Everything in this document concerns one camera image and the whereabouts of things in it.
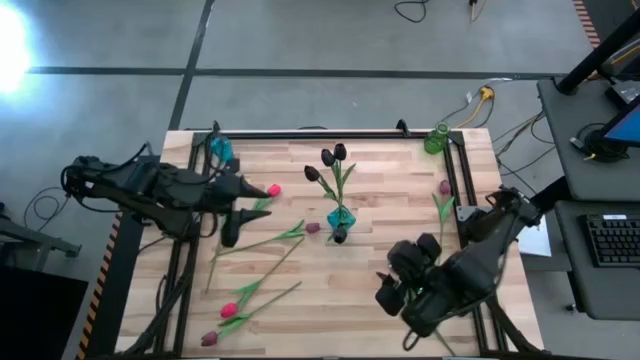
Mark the grey yellow equipment box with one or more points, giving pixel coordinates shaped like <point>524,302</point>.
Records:
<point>625,55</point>

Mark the computer monitor blue screen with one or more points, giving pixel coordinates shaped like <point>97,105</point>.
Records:
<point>627,127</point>

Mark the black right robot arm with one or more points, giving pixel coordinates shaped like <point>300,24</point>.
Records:
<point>480,260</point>

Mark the large teal glass vase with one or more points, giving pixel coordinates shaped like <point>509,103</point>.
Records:
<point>341,217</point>

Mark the small grey electronics box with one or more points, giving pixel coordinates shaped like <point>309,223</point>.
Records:
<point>625,91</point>

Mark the black artificial tulip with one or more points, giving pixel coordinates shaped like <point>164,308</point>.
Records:
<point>312,173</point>
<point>328,157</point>
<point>340,151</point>
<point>340,235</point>

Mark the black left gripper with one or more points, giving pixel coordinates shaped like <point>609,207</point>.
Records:
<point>225,192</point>

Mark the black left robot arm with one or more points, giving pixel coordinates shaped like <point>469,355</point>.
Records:
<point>150,185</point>

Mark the yellow black hazard tape strip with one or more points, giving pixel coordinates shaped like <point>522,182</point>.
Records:
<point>102,280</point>

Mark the black computer keyboard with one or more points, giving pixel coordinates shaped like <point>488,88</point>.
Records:
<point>615,242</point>

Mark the large black panel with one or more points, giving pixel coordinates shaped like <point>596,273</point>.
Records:
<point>40,320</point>

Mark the black table edge panel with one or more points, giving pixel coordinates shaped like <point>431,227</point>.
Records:
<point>117,280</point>

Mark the small blue glass vase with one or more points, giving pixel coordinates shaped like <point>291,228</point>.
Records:
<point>221,149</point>

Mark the black monitor stand base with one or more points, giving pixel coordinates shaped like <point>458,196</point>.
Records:
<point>607,147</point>

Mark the grey metal stand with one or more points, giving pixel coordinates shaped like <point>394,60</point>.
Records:
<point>35,240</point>

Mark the white paper sheet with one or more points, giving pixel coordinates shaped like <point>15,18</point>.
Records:
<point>535,242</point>

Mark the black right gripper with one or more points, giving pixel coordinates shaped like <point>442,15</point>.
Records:
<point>425,305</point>

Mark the grey standing desk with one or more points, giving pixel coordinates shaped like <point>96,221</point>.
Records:
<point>565,165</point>

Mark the black frame clamp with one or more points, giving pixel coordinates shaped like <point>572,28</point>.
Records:
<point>216,128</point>
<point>402,128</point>

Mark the black rig pole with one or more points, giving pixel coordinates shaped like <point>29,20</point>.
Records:
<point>595,55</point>

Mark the black aluminium extrusion frame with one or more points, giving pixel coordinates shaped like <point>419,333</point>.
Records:
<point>325,135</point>

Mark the green glass vase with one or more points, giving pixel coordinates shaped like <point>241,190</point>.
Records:
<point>433,143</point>

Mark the grey desk with keyboard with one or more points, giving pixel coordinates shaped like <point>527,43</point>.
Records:
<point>600,295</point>

